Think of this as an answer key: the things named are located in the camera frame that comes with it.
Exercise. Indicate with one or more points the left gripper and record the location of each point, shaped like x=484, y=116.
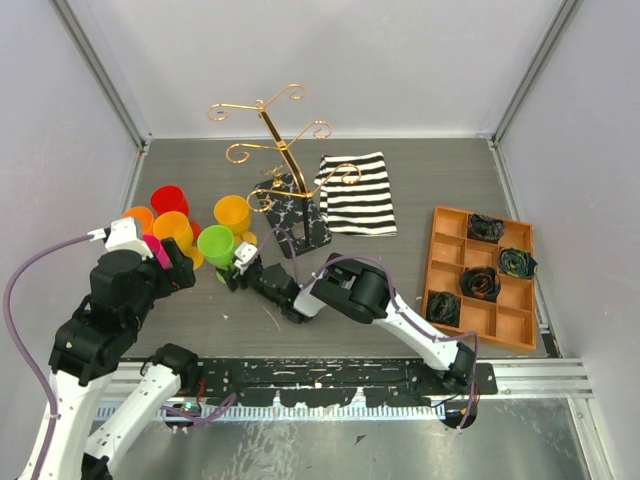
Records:
x=181, y=275

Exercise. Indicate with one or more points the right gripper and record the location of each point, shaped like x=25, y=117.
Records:
x=231, y=282

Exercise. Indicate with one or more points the green plastic wine glass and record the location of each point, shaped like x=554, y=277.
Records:
x=217, y=244

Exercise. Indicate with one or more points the gold wine glass rack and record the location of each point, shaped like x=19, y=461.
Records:
x=284, y=197

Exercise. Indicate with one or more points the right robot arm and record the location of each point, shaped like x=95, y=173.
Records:
x=363, y=293

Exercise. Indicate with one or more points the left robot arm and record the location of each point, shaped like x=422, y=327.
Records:
x=124, y=286

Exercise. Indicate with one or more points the pink plastic wine glass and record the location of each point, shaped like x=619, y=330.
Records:
x=158, y=250

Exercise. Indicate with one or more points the yellow wine glass left cluster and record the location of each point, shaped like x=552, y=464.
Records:
x=176, y=225

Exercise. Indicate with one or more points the orange plastic wine glass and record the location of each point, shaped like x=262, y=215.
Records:
x=144, y=216

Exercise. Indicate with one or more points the red plastic wine glass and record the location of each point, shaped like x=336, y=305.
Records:
x=170, y=197

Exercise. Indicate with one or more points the black white striped cloth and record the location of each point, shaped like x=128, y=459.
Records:
x=355, y=195

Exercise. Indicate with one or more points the rolled dark sock bottom left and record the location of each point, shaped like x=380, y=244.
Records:
x=444, y=308

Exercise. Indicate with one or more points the rolled dark sock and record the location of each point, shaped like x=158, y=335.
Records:
x=517, y=263
x=485, y=228
x=481, y=283
x=444, y=308

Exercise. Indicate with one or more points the rolled dark sock middle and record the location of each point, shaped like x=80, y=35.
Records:
x=481, y=283

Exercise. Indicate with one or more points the orange wooden compartment tray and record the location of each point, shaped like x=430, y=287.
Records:
x=509, y=322

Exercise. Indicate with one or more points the rolled dark sock top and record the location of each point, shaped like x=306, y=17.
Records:
x=485, y=228

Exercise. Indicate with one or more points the rolled dark sock right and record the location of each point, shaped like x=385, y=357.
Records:
x=517, y=263

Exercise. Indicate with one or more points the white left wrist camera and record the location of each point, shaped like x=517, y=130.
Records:
x=123, y=234

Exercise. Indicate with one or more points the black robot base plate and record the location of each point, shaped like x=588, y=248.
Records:
x=313, y=383

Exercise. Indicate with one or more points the aluminium frame rail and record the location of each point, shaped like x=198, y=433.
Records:
x=499, y=379

